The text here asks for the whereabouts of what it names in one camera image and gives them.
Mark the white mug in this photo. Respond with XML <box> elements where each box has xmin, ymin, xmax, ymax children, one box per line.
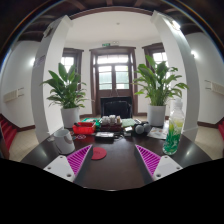
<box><xmin>49</xmin><ymin>128</ymin><xmax>76</xmax><ymax>155</ymax></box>

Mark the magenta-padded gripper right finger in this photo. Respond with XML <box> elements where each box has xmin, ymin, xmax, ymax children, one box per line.
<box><xmin>134</xmin><ymin>144</ymin><xmax>184</xmax><ymax>185</ymax></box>

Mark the potted plant in white pot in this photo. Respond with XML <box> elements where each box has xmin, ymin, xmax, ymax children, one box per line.
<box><xmin>41</xmin><ymin>62</ymin><xmax>89</xmax><ymax>129</ymax></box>
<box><xmin>132</xmin><ymin>54</ymin><xmax>189</xmax><ymax>128</ymax></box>

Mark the green cloth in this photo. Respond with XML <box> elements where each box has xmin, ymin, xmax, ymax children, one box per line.
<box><xmin>121</xmin><ymin>118</ymin><xmax>138</xmax><ymax>128</ymax></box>

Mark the red plastic box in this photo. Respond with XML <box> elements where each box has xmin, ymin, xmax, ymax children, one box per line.
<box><xmin>72</xmin><ymin>121</ymin><xmax>97</xmax><ymax>136</ymax></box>

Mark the black flat device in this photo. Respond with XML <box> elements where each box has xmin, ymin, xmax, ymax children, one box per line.
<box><xmin>94</xmin><ymin>131</ymin><xmax>115</xmax><ymax>141</ymax></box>

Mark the dark tray with small jars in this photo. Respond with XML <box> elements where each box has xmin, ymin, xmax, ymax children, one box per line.
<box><xmin>99</xmin><ymin>114</ymin><xmax>124</xmax><ymax>132</ymax></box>

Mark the printed paper leaflet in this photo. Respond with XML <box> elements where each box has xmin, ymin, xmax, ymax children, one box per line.
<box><xmin>146</xmin><ymin>126</ymin><xmax>169</xmax><ymax>140</ymax></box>

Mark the brown glazed double door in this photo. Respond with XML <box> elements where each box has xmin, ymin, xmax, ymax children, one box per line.
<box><xmin>89</xmin><ymin>46</ymin><xmax>138</xmax><ymax>117</ymax></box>

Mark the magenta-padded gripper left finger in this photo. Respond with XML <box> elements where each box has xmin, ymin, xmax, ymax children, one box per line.
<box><xmin>43</xmin><ymin>144</ymin><xmax>95</xmax><ymax>184</ymax></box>

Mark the clear green-labelled drink bottle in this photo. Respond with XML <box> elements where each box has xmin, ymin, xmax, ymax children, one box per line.
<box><xmin>162</xmin><ymin>98</ymin><xmax>186</xmax><ymax>156</ymax></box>

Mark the small notice on pillar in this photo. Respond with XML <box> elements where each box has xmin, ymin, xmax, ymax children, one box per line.
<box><xmin>33</xmin><ymin>54</ymin><xmax>46</xmax><ymax>69</ymax></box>

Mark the brown framed window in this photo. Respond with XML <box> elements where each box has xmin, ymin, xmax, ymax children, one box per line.
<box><xmin>142</xmin><ymin>42</ymin><xmax>171</xmax><ymax>79</ymax></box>
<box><xmin>60</xmin><ymin>47</ymin><xmax>84</xmax><ymax>91</ymax></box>

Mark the black chair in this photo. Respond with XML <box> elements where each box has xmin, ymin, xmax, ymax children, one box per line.
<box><xmin>100</xmin><ymin>96</ymin><xmax>133</xmax><ymax>120</ymax></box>

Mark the flat round red coaster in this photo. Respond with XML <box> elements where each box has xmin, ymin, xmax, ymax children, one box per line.
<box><xmin>90</xmin><ymin>146</ymin><xmax>108</xmax><ymax>161</ymax></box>

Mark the white wall radiator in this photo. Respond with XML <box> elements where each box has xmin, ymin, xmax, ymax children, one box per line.
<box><xmin>3</xmin><ymin>87</ymin><xmax>25</xmax><ymax>103</ymax></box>
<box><xmin>205</xmin><ymin>79</ymin><xmax>224</xmax><ymax>97</ymax></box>

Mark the red carpeted staircase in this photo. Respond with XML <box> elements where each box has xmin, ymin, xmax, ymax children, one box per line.
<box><xmin>0</xmin><ymin>114</ymin><xmax>18</xmax><ymax>151</ymax></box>

